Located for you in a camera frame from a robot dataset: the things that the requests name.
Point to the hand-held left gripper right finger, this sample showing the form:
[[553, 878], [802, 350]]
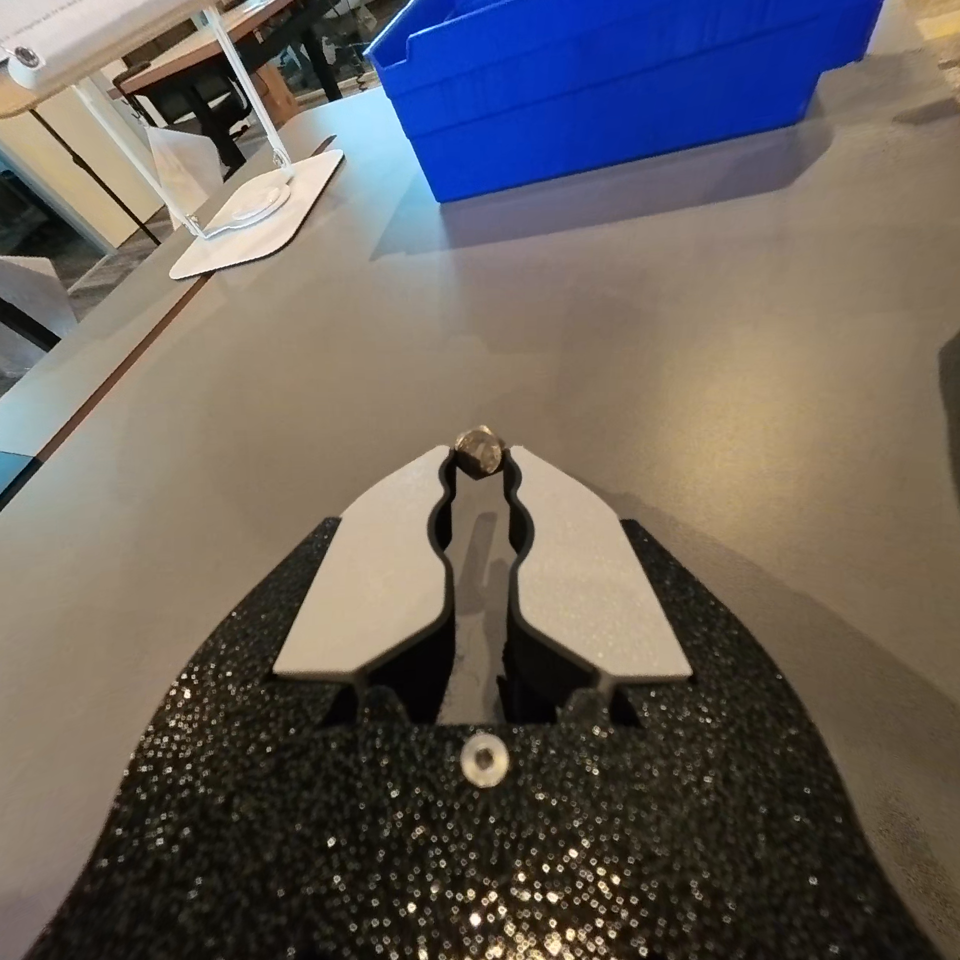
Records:
[[600, 592]]

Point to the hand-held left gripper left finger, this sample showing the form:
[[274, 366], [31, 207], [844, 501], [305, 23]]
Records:
[[360, 585]]

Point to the steel hex bolt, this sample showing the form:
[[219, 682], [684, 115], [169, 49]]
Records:
[[480, 454]]

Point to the blue plastic bin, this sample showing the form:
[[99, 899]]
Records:
[[600, 97]]

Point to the white sign stand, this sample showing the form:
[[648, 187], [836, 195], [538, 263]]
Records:
[[255, 225]]

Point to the wood-edged grey desk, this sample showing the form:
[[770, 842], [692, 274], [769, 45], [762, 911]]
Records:
[[187, 52]]

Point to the white printed poster board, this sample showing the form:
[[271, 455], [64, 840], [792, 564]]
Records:
[[112, 30]]

